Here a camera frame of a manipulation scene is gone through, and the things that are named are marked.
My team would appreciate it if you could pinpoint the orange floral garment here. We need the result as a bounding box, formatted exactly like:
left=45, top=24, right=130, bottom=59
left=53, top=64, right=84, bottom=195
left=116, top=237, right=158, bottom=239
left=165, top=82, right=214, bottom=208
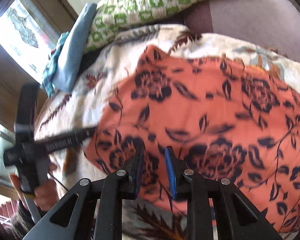
left=84, top=46, right=300, bottom=233

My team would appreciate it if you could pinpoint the person's left hand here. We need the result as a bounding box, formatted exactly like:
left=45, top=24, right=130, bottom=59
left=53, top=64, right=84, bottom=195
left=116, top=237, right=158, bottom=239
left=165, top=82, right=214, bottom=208
left=9, top=174, right=59, bottom=211

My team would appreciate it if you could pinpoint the cream leaf-pattern fleece blanket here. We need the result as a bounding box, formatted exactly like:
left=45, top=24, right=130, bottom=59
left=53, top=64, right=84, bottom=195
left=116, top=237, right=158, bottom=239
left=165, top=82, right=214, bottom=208
left=35, top=24, right=300, bottom=239

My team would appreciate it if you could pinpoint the teal patterned cloth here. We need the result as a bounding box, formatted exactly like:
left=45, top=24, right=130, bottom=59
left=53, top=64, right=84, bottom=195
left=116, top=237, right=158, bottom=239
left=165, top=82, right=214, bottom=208
left=41, top=32, right=69, bottom=97

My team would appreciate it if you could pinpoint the blue folded cloth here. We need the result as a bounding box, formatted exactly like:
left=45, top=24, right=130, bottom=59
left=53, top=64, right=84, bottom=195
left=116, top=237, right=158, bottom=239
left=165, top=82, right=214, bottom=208
left=52, top=3, right=97, bottom=93

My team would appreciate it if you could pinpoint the wooden framed window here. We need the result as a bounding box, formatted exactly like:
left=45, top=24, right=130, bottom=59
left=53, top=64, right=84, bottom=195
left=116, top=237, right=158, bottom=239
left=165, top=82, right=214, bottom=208
left=0, top=0, right=78, bottom=83

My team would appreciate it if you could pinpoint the green white patterned pillow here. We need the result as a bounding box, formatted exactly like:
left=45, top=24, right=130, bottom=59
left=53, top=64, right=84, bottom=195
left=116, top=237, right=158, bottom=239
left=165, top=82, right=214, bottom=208
left=85, top=0, right=205, bottom=51

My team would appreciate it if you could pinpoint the mauve bed sheet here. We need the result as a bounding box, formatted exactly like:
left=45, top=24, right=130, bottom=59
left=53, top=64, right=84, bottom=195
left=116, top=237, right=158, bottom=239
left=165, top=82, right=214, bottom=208
left=183, top=0, right=300, bottom=62

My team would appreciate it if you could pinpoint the black cable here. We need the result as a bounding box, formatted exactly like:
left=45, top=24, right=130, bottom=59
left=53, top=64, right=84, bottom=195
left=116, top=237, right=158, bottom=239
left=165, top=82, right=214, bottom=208
left=47, top=171, right=71, bottom=193

